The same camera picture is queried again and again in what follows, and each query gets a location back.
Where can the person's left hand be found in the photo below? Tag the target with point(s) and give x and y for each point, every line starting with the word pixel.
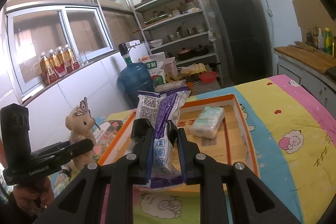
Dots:
pixel 32 200

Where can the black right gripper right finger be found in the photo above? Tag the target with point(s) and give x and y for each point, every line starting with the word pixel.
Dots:
pixel 229 193

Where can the egg tray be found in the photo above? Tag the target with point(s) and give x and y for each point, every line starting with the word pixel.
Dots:
pixel 193 69

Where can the white tissue pack plastic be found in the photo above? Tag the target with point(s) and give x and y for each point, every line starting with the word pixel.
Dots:
pixel 208 122

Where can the black refrigerator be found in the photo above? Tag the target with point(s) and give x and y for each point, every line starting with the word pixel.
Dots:
pixel 244 41

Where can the window frame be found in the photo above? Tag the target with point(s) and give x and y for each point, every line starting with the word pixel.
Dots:
pixel 37 29

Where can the orange drink bottle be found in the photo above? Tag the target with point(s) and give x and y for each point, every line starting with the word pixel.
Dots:
pixel 70 59
pixel 63 61
pixel 48 72
pixel 56 64

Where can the floral tissue box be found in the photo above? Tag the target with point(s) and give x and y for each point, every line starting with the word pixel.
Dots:
pixel 104 136

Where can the beige teddy bear with crown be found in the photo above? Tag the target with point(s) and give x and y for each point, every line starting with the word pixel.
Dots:
pixel 80 123

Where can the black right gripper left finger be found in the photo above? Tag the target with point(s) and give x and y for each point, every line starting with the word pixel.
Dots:
pixel 104 194

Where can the purple white snack bag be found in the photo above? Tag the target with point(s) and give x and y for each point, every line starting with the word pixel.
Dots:
pixel 162 110

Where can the red plastic basin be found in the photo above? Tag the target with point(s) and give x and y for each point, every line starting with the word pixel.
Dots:
pixel 208 77

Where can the metal storage shelf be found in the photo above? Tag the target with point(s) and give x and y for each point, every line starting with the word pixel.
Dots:
pixel 179 28

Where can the wooden counter top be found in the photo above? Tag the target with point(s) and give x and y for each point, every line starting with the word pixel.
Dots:
pixel 309 56

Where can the orange cardboard box tray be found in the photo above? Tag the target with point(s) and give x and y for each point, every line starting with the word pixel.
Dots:
pixel 233 142

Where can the colourful cartoon blanket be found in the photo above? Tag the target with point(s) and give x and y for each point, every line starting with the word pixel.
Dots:
pixel 282 132

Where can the blue water jug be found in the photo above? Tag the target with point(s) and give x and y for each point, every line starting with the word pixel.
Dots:
pixel 135 77

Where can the white green carton box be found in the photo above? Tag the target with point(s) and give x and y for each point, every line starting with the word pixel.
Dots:
pixel 155 64

